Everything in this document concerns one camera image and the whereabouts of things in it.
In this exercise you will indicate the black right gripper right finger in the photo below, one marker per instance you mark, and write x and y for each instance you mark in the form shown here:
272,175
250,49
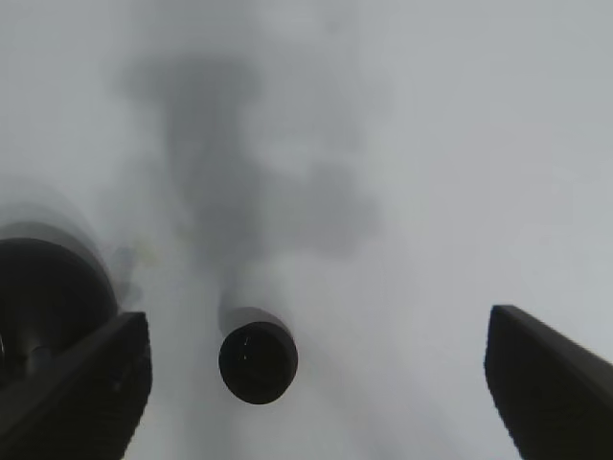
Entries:
553,396

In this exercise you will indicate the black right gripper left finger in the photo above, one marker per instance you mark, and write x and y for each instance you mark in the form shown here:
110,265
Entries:
87,403

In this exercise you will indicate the black round teapot kettle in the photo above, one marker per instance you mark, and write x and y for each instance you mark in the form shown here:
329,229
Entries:
53,295

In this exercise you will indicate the small black teacup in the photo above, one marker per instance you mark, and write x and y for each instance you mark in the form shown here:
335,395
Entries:
258,361

